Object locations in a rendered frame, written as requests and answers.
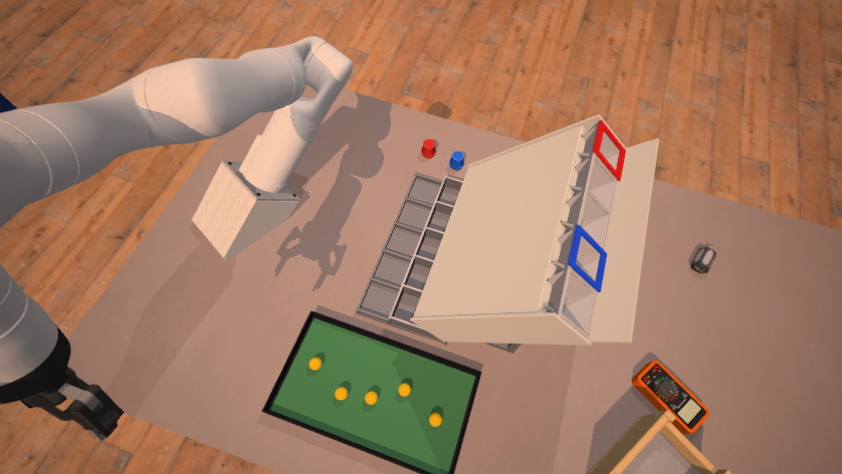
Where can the blue funnel band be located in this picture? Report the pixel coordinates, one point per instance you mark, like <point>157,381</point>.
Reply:
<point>573,256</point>

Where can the red funnel rim band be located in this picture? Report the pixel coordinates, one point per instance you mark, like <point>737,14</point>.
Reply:
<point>601,128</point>

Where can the orange digital multimeter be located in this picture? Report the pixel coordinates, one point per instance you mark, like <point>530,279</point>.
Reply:
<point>664,392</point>

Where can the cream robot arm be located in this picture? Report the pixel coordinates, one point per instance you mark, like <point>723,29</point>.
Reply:
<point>48,148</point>

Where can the wooden crate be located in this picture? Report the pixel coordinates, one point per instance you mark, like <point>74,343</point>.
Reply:
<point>653,445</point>

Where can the green tray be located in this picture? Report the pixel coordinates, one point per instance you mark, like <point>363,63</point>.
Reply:
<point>395,427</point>

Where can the red plug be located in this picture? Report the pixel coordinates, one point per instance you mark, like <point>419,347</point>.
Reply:
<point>428,150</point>

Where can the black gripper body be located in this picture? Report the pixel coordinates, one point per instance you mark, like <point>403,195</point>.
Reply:
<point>45,380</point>

